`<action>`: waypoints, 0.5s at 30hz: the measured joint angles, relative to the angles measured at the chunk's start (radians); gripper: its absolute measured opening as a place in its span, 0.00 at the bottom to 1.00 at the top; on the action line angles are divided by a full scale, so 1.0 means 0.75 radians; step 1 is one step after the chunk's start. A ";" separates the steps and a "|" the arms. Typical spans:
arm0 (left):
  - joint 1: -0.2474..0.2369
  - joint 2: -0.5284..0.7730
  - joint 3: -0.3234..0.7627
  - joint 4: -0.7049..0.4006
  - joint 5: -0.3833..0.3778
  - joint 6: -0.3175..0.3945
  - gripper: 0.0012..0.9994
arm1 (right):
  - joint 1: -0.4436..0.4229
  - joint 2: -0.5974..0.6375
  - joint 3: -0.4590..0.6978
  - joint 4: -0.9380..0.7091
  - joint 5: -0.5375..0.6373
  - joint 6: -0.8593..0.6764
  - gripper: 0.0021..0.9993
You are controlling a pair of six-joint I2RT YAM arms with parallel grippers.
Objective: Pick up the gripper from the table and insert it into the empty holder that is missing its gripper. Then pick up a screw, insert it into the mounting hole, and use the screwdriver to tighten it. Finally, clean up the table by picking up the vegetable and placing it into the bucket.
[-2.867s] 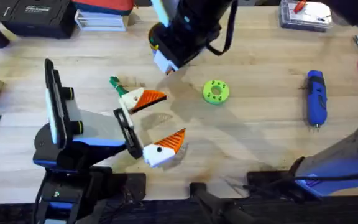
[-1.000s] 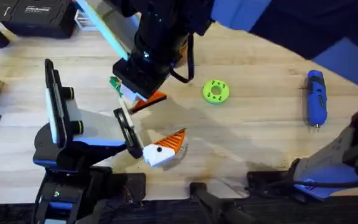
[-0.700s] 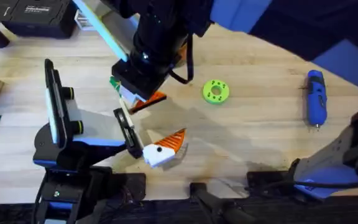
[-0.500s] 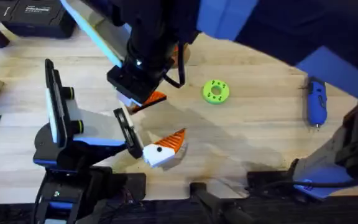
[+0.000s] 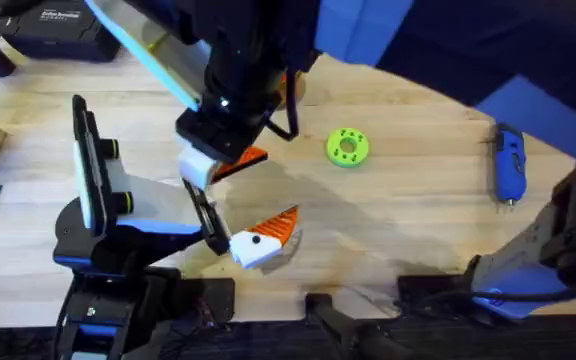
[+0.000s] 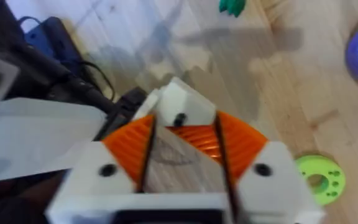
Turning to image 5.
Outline orange ribbed wedge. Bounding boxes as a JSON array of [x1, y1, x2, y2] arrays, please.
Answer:
[[211, 145, 270, 184]]

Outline right wrist upright black plate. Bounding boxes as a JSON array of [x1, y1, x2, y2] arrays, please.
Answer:
[[84, 0, 213, 113]]

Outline green disc with holes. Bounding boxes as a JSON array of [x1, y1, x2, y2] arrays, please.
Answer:
[[324, 126, 371, 169]]

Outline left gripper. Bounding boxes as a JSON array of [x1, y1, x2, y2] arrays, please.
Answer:
[[103, 146, 303, 271]]

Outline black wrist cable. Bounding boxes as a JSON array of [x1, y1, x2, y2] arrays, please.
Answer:
[[266, 68, 301, 142]]

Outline wrist upright black plate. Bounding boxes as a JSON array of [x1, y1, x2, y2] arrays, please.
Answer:
[[84, 0, 213, 113], [71, 94, 110, 237]]

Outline left wrist upright black plate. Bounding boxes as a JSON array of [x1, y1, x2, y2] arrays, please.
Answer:
[[71, 94, 110, 237]]

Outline blue electric screwdriver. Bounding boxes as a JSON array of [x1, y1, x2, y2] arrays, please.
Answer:
[[492, 122, 529, 207]]

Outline black rail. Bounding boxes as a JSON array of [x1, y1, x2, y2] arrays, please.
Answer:
[[0, 292, 576, 360]]

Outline brown round tub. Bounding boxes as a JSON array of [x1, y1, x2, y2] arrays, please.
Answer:
[[276, 71, 308, 110]]

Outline black box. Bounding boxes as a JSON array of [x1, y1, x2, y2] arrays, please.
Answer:
[[1, 0, 123, 64]]

